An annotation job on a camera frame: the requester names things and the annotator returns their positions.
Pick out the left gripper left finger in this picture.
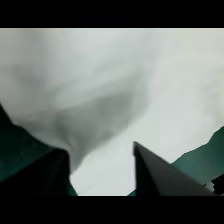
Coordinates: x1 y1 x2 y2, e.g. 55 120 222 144
0 148 78 197

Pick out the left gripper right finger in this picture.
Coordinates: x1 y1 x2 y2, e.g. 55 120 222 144
132 141 215 197

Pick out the white garment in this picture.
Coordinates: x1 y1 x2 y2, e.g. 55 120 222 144
0 28 224 197

